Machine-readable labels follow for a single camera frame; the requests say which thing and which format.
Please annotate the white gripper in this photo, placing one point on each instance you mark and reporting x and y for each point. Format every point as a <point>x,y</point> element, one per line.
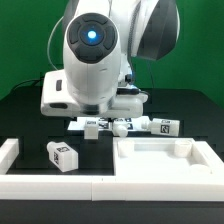
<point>56,101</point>

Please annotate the white square tabletop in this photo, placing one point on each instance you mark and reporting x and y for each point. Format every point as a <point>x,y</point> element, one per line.
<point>147,157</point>

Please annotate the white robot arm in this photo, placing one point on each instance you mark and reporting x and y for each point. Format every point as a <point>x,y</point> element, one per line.
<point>100,39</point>

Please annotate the white paper marker sheet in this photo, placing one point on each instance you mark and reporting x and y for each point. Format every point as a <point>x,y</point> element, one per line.
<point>132,124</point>

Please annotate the white U-shaped fence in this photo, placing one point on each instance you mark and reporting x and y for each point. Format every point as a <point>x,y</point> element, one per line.
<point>189,187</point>

